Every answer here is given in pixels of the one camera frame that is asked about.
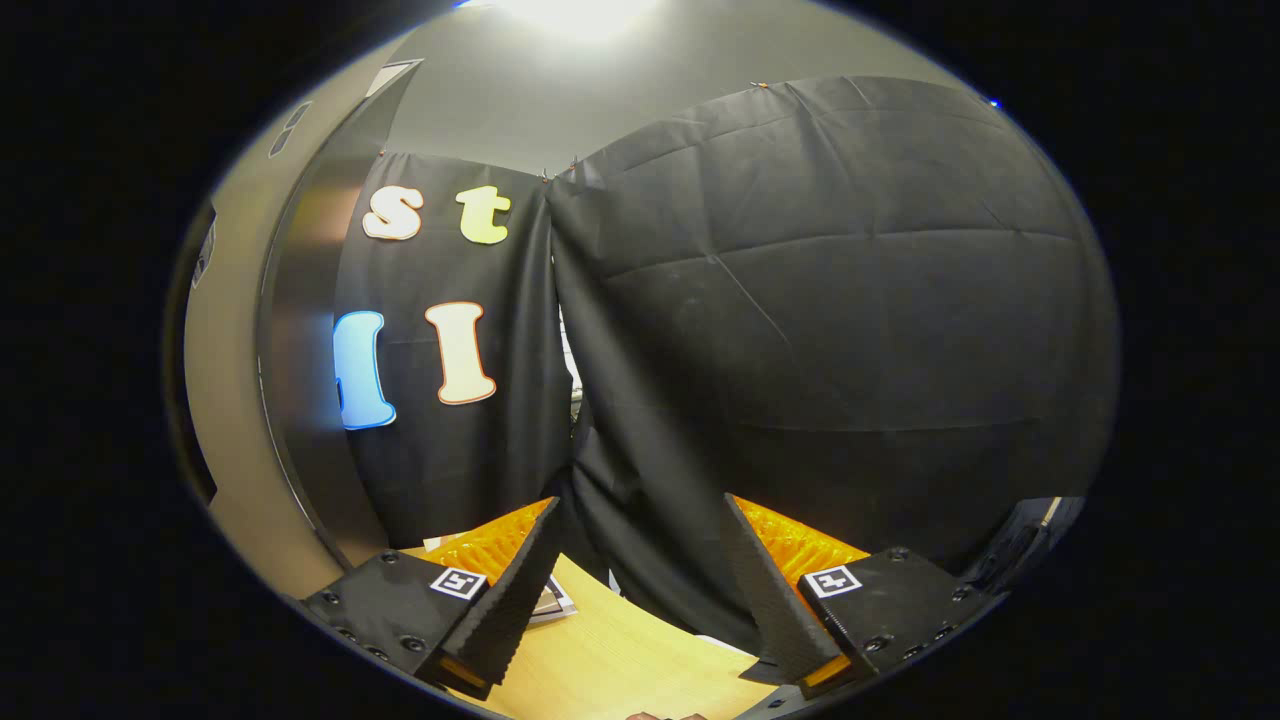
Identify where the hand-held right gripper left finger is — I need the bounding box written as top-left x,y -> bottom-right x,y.
295,495 -> 564,703

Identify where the dark blue object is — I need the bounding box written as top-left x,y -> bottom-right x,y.
960,495 -> 1088,593

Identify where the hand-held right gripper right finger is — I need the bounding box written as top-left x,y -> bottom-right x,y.
718,492 -> 1009,701

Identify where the large ceiling light panel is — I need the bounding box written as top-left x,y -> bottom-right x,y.
495,0 -> 666,43

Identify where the grey cabinet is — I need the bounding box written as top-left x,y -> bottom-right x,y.
258,58 -> 423,573

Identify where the beige cover book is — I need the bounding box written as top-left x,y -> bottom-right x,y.
530,577 -> 579,626

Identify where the black backdrop cloth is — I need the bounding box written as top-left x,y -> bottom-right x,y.
335,75 -> 1119,656

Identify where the grey cabinet door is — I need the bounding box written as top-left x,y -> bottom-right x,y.
183,60 -> 351,601

